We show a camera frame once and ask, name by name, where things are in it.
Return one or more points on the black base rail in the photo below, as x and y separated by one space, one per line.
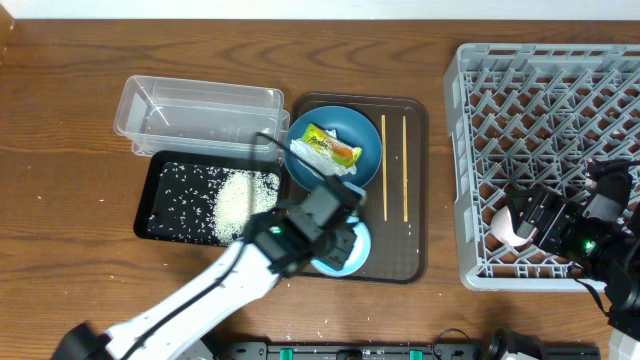
505 344

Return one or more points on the right wooden chopstick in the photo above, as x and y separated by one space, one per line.
405 170

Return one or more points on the grey dishwasher rack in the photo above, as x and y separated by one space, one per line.
524 115

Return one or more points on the dark blue plate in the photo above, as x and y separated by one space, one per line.
353 128

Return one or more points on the clear plastic bin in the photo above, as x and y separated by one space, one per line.
210 118

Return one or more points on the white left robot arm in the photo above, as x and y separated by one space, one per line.
275 244

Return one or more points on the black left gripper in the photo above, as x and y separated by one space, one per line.
341 249

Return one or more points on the wooden chopstick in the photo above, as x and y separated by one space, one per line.
405 170
384 167

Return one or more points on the black plastic tray bin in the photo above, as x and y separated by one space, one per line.
180 188

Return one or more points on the white rice pile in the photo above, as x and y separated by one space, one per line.
242 194

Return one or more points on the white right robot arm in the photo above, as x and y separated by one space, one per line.
587 235

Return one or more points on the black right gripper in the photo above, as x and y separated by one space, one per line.
548 225

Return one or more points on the dark brown serving tray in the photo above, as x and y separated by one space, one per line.
399 250

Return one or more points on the yellow green snack wrapper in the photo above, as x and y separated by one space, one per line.
328 145

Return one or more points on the left wooden chopstick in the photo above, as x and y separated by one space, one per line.
384 167

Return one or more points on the light blue bowl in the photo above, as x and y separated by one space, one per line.
360 252

